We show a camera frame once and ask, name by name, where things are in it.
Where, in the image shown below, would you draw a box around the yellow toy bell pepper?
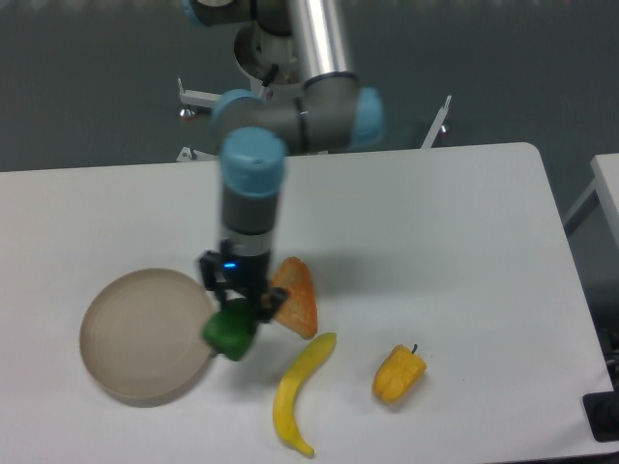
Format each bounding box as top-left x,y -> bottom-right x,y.
371,344 -> 427,404

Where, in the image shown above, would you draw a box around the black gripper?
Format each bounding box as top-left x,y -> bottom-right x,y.
198,239 -> 288,324

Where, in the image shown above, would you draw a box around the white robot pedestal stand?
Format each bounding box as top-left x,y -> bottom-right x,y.
176,21 -> 452,162

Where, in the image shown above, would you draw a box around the orange toy bread wedge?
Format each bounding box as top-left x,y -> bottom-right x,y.
270,256 -> 318,339

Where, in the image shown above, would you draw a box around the white side table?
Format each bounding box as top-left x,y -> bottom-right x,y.
562,154 -> 619,244

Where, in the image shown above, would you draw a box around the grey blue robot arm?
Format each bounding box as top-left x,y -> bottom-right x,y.
184,1 -> 384,324

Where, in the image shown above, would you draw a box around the beige round plate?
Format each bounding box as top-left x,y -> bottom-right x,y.
79,268 -> 215,408

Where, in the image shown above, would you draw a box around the green toy bell pepper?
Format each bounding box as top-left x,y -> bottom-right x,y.
201,298 -> 257,362

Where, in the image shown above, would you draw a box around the black device at table edge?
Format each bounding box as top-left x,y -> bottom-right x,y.
582,391 -> 618,443

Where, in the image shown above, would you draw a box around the yellow toy banana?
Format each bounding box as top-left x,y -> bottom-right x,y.
272,333 -> 338,458

